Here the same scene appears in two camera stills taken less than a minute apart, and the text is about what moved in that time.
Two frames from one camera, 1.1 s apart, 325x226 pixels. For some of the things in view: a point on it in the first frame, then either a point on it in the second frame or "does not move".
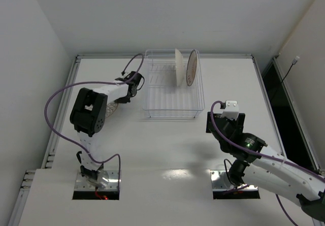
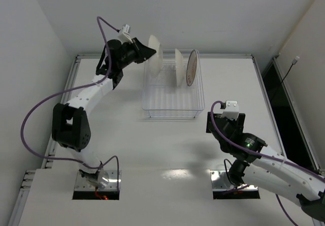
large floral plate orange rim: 180,68 does not move
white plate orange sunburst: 191,67 does not move
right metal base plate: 220,182 does not move
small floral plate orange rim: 111,106 → 155,62
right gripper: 210,122 does not move
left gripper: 124,99 → 136,49
